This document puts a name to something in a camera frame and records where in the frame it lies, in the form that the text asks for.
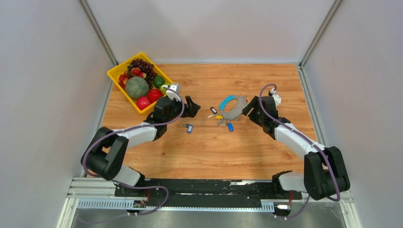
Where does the yellow plastic fruit basket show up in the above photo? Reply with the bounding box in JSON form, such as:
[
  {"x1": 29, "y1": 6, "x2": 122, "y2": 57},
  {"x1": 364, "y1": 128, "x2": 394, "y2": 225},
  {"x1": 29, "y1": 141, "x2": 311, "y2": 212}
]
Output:
[{"x1": 107, "y1": 52, "x2": 174, "y2": 115}]

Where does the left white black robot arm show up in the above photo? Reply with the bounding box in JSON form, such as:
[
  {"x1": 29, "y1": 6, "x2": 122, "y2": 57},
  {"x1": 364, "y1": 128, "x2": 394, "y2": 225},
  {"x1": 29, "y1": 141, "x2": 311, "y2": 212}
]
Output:
[{"x1": 81, "y1": 95, "x2": 201, "y2": 197}]

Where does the key with black tag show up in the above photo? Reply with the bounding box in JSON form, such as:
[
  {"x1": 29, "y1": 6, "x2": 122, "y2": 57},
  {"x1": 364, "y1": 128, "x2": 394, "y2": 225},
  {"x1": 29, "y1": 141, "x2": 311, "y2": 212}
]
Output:
[{"x1": 210, "y1": 107, "x2": 218, "y2": 115}]

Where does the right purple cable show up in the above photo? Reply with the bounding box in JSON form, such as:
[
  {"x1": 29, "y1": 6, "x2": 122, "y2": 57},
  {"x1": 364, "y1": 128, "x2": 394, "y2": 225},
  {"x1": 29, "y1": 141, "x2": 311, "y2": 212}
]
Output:
[{"x1": 258, "y1": 84, "x2": 341, "y2": 220}]

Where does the red pink apple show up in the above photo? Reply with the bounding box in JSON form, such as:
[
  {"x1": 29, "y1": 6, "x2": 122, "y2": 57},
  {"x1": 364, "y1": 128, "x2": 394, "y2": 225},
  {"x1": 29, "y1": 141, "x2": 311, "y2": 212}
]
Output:
[{"x1": 136, "y1": 96, "x2": 152, "y2": 110}]

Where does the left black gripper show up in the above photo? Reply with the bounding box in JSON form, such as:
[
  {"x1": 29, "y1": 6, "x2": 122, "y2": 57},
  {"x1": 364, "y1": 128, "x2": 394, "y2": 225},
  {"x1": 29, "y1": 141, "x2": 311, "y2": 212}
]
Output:
[{"x1": 164, "y1": 96, "x2": 201, "y2": 124}]

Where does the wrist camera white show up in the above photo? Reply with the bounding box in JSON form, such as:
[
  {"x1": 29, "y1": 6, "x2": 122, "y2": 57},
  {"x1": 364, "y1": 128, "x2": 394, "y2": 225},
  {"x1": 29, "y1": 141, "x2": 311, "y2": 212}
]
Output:
[
  {"x1": 166, "y1": 84, "x2": 182, "y2": 102},
  {"x1": 268, "y1": 88, "x2": 282, "y2": 107}
]

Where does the loose key blue tag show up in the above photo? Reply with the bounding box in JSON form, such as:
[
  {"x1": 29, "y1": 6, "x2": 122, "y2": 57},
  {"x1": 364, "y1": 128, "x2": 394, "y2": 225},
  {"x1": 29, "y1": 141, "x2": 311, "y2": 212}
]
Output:
[{"x1": 180, "y1": 123, "x2": 193, "y2": 133}]

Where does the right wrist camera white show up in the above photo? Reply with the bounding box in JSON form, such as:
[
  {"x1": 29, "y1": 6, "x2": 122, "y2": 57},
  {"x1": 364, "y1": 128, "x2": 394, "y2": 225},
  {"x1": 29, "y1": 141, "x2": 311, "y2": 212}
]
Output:
[{"x1": 268, "y1": 88, "x2": 282, "y2": 107}]

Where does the dark green lime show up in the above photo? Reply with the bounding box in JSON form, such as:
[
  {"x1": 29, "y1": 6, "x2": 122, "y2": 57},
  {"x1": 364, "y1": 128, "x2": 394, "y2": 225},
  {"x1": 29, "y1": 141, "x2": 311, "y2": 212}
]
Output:
[{"x1": 153, "y1": 75, "x2": 165, "y2": 89}]

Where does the light green apple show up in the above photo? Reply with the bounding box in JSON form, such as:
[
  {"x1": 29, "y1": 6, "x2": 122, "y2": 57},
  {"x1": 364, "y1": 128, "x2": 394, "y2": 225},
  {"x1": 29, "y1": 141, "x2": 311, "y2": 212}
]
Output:
[{"x1": 159, "y1": 83, "x2": 171, "y2": 95}]

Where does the key with blue tag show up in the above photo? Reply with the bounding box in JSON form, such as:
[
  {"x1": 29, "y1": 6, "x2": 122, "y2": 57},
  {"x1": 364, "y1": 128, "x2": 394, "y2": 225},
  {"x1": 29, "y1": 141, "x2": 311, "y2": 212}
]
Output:
[{"x1": 222, "y1": 122, "x2": 234, "y2": 132}]

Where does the green melon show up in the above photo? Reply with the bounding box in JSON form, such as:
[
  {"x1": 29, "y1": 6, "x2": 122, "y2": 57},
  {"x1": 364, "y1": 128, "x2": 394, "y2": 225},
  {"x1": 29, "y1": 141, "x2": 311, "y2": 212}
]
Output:
[{"x1": 125, "y1": 76, "x2": 150, "y2": 99}]

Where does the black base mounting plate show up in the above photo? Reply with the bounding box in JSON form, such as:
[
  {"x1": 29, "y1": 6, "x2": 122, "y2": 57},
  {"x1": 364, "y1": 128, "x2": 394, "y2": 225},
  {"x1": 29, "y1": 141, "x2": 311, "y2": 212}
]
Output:
[{"x1": 115, "y1": 179, "x2": 302, "y2": 216}]

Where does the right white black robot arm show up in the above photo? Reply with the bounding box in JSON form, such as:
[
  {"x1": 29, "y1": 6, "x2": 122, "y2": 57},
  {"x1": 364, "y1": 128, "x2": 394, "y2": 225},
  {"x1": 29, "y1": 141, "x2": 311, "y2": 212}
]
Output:
[{"x1": 242, "y1": 96, "x2": 351, "y2": 201}]

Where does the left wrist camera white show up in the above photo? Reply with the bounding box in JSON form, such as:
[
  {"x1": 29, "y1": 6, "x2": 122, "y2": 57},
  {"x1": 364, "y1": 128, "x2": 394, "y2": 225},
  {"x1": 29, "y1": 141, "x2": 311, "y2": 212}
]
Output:
[{"x1": 166, "y1": 84, "x2": 182, "y2": 102}]

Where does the dark purple grape bunch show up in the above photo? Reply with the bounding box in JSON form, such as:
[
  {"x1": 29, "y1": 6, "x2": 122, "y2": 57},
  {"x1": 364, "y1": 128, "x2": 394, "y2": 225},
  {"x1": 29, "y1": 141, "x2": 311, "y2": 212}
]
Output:
[{"x1": 126, "y1": 58, "x2": 157, "y2": 89}]

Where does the metal key plate blue handle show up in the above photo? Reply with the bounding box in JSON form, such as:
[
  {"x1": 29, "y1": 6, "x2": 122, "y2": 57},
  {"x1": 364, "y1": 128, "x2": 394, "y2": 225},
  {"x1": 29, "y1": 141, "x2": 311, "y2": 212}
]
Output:
[{"x1": 219, "y1": 95, "x2": 248, "y2": 121}]

